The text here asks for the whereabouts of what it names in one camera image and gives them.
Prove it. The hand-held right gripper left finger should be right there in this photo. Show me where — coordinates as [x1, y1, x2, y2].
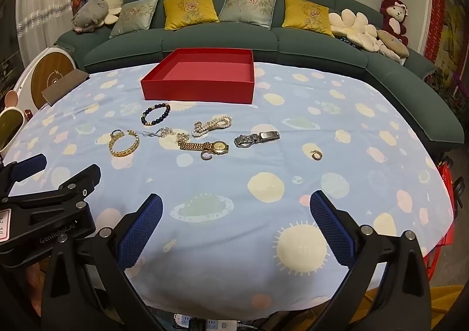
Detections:
[40, 193, 173, 331]

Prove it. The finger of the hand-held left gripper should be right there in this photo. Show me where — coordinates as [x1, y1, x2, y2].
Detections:
[0, 154, 47, 187]
[0, 164, 102, 215]

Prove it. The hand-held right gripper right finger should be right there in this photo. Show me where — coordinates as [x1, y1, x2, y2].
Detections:
[308, 191, 434, 331]

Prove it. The gold cuff bracelet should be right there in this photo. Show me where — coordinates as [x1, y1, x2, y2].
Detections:
[109, 129, 141, 158]

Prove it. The pearl bracelet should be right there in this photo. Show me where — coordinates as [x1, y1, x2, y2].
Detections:
[192, 116, 233, 137]

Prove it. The red cardboard box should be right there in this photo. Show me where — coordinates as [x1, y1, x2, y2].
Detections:
[140, 47, 255, 105]

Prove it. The white eared tabletop mirror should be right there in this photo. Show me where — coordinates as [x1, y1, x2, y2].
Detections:
[0, 91, 33, 159]

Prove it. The brown cardboard piece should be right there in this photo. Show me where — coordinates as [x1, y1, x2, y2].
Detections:
[41, 69, 91, 106]

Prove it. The white round wood-faced appliance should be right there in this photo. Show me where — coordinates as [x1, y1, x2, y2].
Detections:
[20, 46, 77, 115]

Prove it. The gold wristwatch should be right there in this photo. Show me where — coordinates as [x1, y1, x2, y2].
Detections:
[179, 141, 230, 154]

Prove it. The white power strip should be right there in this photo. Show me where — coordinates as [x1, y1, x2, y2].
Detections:
[172, 313, 239, 331]

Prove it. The red bag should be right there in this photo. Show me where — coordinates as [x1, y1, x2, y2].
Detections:
[421, 164, 457, 280]

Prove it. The blue planet print tablecloth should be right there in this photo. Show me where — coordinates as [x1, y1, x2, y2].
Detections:
[0, 60, 455, 320]

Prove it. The grey pig plush toy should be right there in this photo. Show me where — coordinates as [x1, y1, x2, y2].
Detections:
[71, 0, 110, 33]

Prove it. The pale blue embroidered cushion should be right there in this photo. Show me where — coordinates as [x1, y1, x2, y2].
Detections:
[219, 0, 279, 30]
[109, 0, 161, 39]

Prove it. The potted plant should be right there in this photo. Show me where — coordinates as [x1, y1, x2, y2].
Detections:
[425, 67, 469, 115]

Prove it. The round beige cushion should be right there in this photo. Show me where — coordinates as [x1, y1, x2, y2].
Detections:
[377, 30, 409, 59]

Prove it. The green sectional sofa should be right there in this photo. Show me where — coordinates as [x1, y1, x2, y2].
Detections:
[54, 0, 464, 145]

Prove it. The yellow embroidered cushion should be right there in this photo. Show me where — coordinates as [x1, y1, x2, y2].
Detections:
[163, 0, 220, 30]
[282, 0, 335, 37]

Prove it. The white flower cushion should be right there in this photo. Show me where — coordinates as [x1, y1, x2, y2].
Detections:
[328, 9, 382, 51]

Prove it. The red monkey plush toy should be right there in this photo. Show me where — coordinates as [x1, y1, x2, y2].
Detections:
[379, 0, 409, 46]

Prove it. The red hanging banner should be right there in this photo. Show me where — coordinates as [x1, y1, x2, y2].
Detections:
[425, 0, 446, 61]

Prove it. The silver chain necklace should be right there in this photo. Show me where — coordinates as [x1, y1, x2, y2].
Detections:
[142, 127, 189, 145]

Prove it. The black bead bracelet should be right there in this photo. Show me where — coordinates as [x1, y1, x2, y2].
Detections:
[141, 103, 171, 127]

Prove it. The yellow wall painting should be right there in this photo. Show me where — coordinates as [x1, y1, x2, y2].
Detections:
[438, 0, 469, 71]

